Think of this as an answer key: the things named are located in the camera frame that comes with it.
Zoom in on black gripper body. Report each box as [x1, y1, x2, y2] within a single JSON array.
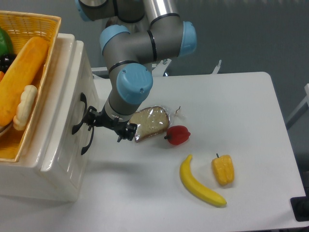
[[95, 108, 128, 135]]

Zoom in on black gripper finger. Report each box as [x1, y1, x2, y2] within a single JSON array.
[[116, 123, 138, 142], [84, 106, 98, 131]]

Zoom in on white drawer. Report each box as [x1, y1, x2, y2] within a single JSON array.
[[41, 41, 98, 172]]

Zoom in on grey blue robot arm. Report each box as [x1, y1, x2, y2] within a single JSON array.
[[72, 0, 197, 140]]

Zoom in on white drawer cabinet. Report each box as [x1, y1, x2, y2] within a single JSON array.
[[0, 34, 99, 202]]

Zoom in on bagged brown bread slice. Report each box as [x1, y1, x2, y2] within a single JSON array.
[[129, 105, 181, 143]]

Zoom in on red toy pepper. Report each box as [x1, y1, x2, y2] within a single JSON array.
[[164, 125, 191, 145]]

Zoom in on cream toy croissant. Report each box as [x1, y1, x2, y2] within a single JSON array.
[[13, 85, 38, 131]]

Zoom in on yellow toy banana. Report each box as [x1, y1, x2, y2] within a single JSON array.
[[179, 154, 227, 208]]

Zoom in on orange baguette loaf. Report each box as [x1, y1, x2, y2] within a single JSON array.
[[0, 37, 49, 127]]

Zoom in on orange toy pepper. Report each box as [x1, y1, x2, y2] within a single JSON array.
[[211, 153, 235, 186]]

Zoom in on black toy grapes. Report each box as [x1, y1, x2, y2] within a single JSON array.
[[0, 53, 16, 73]]

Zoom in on green toy pepper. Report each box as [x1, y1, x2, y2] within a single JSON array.
[[0, 28, 14, 56]]

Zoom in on yellow wicker basket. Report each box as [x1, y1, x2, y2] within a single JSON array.
[[0, 11, 61, 162]]

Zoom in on black device at edge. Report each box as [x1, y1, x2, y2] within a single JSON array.
[[290, 196, 309, 222]]

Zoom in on black lower drawer handle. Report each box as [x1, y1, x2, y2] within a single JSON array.
[[81, 127, 95, 156]]

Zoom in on white table leg frame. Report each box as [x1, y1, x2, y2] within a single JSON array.
[[285, 84, 309, 130]]

